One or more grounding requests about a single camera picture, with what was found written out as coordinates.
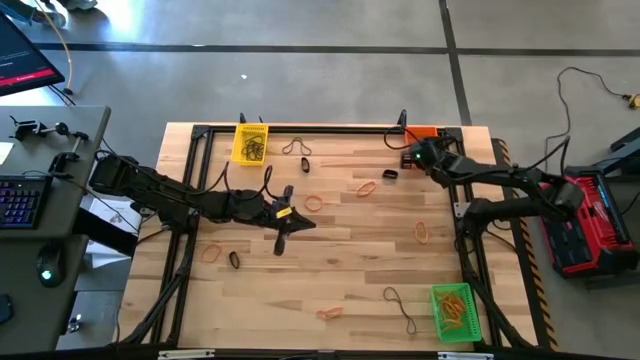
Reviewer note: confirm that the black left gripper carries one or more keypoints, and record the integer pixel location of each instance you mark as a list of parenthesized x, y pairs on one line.
[(275, 215)]

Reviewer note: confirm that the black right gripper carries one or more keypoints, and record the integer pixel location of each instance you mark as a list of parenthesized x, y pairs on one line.
[(431, 156)]

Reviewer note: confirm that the yellow plastic basket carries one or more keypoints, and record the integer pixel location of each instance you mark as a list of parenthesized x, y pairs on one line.
[(237, 130)]

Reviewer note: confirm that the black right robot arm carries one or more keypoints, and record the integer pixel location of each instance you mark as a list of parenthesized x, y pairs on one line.
[(500, 175)]

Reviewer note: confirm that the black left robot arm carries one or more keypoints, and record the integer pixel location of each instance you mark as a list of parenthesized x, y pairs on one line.
[(165, 192)]

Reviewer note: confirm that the orange plastic basket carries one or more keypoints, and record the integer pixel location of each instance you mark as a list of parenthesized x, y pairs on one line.
[(422, 132)]

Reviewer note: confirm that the yellow black hazard strip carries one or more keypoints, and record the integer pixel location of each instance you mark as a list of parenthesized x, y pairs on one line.
[(532, 265)]

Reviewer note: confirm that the green plastic basket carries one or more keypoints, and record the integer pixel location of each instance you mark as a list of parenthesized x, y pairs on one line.
[(472, 332)]

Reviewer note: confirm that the white papers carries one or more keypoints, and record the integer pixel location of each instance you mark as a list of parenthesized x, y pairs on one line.
[(100, 205)]

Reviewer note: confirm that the red black tool case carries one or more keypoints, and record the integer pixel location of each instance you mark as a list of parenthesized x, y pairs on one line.
[(595, 235)]

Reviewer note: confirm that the dark blue black case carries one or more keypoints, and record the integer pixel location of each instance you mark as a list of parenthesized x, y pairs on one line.
[(625, 147)]

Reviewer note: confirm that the small silver metal fitting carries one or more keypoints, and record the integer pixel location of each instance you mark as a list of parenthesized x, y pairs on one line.
[(75, 324)]

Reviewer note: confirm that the yellow plug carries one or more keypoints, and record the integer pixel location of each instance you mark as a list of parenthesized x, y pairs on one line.
[(634, 101)]

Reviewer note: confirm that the black desk clamp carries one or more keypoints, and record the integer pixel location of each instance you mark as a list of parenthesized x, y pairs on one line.
[(62, 161), (25, 129)]

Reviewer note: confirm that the black computer mouse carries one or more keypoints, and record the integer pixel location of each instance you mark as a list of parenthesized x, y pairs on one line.
[(50, 265)]

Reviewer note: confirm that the black keyboard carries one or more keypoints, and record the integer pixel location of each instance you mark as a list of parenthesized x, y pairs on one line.
[(22, 200)]

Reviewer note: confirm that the grey desk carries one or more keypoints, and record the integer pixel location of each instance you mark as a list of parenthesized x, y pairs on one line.
[(20, 240)]

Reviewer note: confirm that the white paper note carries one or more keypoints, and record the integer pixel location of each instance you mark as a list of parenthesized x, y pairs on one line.
[(5, 152)]

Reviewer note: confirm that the person's shoe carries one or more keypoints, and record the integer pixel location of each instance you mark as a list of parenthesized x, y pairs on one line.
[(80, 4)]

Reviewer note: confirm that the black computer monitor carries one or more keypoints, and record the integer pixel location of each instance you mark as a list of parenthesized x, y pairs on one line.
[(20, 55)]

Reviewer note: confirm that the person's leg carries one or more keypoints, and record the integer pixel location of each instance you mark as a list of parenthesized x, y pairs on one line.
[(30, 12)]

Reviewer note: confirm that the black aluminium table frame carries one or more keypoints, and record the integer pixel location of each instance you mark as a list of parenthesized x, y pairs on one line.
[(340, 129)]

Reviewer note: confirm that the silver metal bracket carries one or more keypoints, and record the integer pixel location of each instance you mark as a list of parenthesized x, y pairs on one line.
[(465, 356), (186, 354)]

